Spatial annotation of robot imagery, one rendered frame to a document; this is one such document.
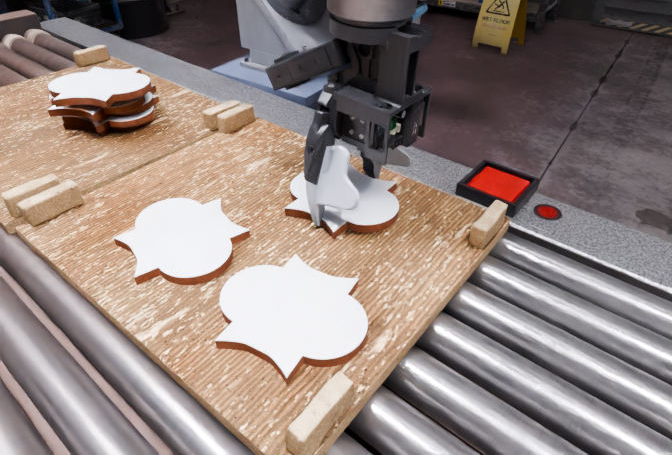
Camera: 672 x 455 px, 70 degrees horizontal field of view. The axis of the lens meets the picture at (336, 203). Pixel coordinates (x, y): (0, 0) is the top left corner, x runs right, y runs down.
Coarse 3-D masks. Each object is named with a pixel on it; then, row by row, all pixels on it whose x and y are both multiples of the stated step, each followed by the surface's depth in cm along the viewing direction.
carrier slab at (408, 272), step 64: (256, 128) 70; (128, 192) 57; (192, 192) 57; (256, 192) 57; (64, 256) 48; (128, 256) 48; (256, 256) 48; (320, 256) 48; (384, 256) 48; (448, 256) 48; (128, 320) 41; (192, 320) 41; (384, 320) 41; (192, 384) 36; (256, 384) 36; (320, 384) 36; (256, 448) 33; (320, 448) 32
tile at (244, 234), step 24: (144, 216) 51; (168, 216) 51; (192, 216) 51; (216, 216) 51; (120, 240) 48; (144, 240) 48; (168, 240) 48; (192, 240) 48; (216, 240) 48; (240, 240) 49; (144, 264) 45; (168, 264) 45; (192, 264) 45; (216, 264) 45
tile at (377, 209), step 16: (352, 176) 57; (368, 176) 57; (304, 192) 55; (368, 192) 54; (384, 192) 54; (288, 208) 52; (304, 208) 52; (336, 208) 52; (368, 208) 52; (384, 208) 52; (320, 224) 51; (336, 224) 50; (352, 224) 50; (368, 224) 50; (384, 224) 50
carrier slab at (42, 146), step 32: (96, 64) 91; (128, 64) 91; (0, 96) 79; (32, 96) 79; (160, 96) 79; (192, 96) 79; (0, 128) 70; (32, 128) 70; (160, 128) 70; (192, 128) 70; (0, 160) 63; (32, 160) 63; (64, 160) 63; (96, 160) 63; (128, 160) 63; (0, 192) 57; (0, 224) 53
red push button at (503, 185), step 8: (488, 168) 62; (480, 176) 61; (488, 176) 61; (496, 176) 61; (504, 176) 61; (512, 176) 61; (472, 184) 59; (480, 184) 59; (488, 184) 59; (496, 184) 59; (504, 184) 59; (512, 184) 59; (520, 184) 59; (528, 184) 60; (488, 192) 58; (496, 192) 58; (504, 192) 58; (512, 192) 58; (520, 192) 58; (512, 200) 57
